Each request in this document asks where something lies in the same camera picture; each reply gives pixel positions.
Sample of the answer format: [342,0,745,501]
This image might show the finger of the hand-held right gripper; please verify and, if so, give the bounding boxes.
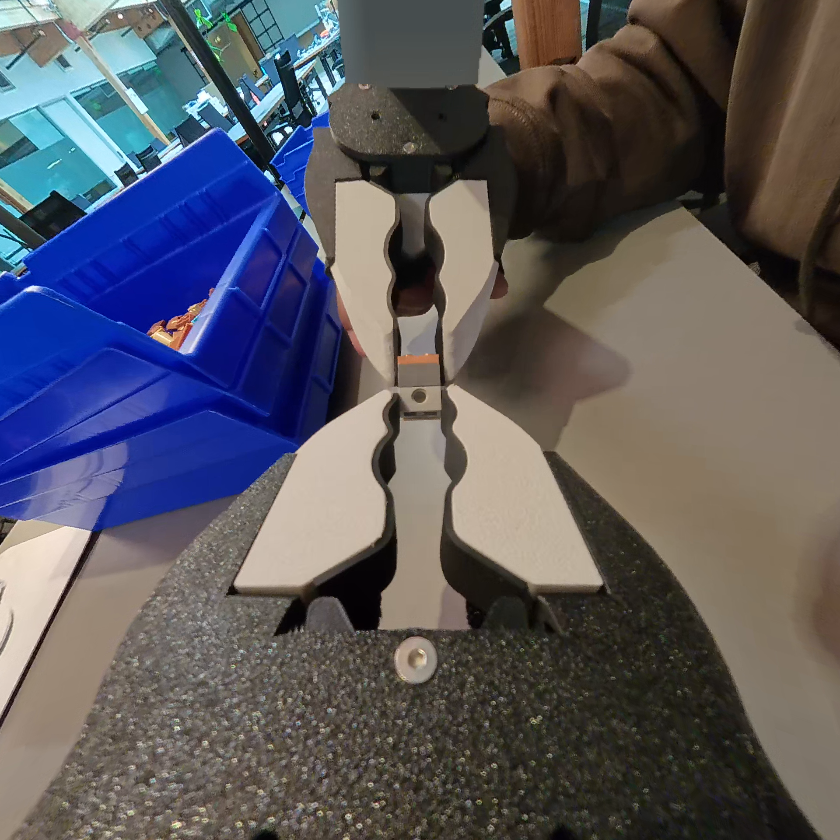
[325,178,403,383]
[427,177,501,385]

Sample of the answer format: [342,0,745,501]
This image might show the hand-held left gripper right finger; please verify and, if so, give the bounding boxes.
[443,386,605,597]

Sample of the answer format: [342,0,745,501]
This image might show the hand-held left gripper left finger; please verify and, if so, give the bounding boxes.
[233,390,398,598]

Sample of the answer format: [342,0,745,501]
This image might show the small grey brick model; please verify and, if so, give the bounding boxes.
[397,354,442,421]

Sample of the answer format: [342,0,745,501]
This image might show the blue plastic bin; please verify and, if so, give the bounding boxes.
[0,459,296,531]
[270,115,329,191]
[0,128,343,460]
[0,394,309,506]

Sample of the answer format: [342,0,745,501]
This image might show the person's right hand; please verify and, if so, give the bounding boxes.
[346,252,513,358]

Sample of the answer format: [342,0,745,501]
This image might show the wooden pillar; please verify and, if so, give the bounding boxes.
[512,0,585,70]

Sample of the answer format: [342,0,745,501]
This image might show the pile of loose toy bricks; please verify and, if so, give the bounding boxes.
[147,289,216,353]

